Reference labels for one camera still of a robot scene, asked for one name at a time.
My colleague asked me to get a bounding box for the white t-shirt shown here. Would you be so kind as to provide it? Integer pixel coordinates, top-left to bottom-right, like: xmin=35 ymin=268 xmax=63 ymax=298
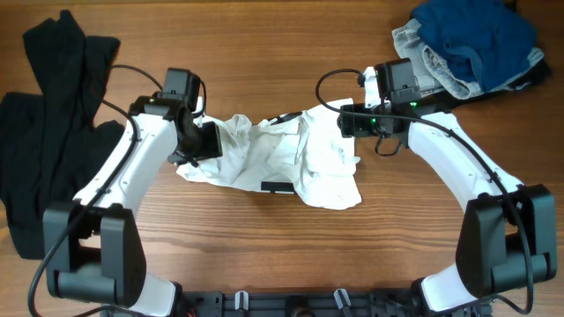
xmin=176 ymin=105 xmax=361 ymax=210

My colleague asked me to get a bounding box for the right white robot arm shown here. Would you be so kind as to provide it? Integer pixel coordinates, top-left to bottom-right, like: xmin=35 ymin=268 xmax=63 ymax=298
xmin=338 ymin=102 xmax=557 ymax=316

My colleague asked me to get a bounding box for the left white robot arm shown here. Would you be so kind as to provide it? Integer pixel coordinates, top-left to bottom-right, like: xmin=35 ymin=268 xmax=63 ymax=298
xmin=36 ymin=93 xmax=221 ymax=316

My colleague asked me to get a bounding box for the light blue denim garment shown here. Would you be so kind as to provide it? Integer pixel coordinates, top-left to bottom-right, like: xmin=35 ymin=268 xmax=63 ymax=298
xmin=392 ymin=18 xmax=545 ymax=100

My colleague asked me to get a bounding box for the black garment under pile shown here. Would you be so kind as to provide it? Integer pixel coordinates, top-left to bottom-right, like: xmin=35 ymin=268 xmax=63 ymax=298
xmin=424 ymin=57 xmax=553 ymax=111

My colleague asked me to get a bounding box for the dark blue garment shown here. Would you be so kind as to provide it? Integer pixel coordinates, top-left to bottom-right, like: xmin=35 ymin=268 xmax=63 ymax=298
xmin=412 ymin=0 xmax=537 ymax=92

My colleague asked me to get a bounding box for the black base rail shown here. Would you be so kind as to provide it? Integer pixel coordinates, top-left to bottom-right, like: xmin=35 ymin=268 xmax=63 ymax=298
xmin=100 ymin=288 xmax=493 ymax=317

